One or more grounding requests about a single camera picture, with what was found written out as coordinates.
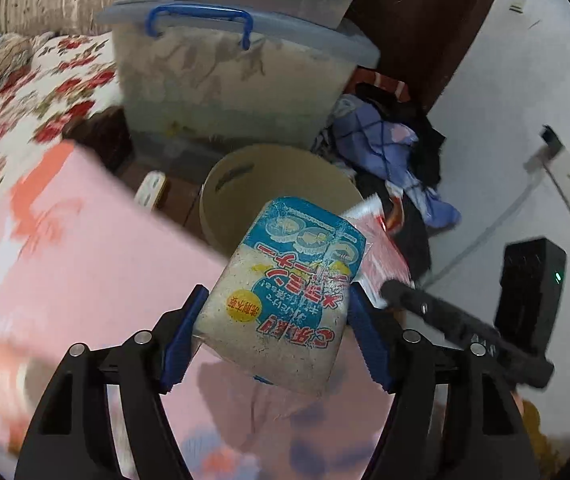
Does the pile of blue clothes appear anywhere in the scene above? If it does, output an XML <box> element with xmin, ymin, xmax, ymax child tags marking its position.
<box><xmin>312</xmin><ymin>67</ymin><xmax>462</xmax><ymax>280</ymax></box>

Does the beige round trash bin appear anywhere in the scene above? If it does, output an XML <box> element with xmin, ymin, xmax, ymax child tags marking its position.
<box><xmin>199</xmin><ymin>144</ymin><xmax>362</xmax><ymax>257</ymax></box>

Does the black camera box green light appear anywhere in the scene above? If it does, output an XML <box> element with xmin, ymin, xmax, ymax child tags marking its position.
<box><xmin>494</xmin><ymin>237</ymin><xmax>567</xmax><ymax>356</ymax></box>

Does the floral white red blanket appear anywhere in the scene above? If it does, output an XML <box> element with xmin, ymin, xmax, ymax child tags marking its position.
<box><xmin>0</xmin><ymin>32</ymin><xmax>122</xmax><ymax>196</ymax></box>

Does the red white snack wrapper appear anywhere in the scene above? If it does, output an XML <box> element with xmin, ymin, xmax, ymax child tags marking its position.
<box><xmin>342</xmin><ymin>194</ymin><xmax>413</xmax><ymax>310</ymax></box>

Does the clear storage box blue handle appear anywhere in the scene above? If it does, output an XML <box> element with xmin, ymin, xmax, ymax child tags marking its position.
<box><xmin>97</xmin><ymin>1</ymin><xmax>380</xmax><ymax>148</ymax></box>

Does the blue white snack bag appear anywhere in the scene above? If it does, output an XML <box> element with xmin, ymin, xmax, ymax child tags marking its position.
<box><xmin>194</xmin><ymin>197</ymin><xmax>366</xmax><ymax>396</ymax></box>

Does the white power strip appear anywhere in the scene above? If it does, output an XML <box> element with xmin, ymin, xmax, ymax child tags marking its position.
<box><xmin>134</xmin><ymin>170</ymin><xmax>166</xmax><ymax>210</ymax></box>

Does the black cable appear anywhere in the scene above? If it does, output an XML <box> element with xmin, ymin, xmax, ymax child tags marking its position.
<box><xmin>421</xmin><ymin>179</ymin><xmax>541</xmax><ymax>281</ymax></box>

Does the pink printed bed sheet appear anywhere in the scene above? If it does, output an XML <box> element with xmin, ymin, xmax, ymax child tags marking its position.
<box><xmin>0</xmin><ymin>142</ymin><xmax>390</xmax><ymax>479</ymax></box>

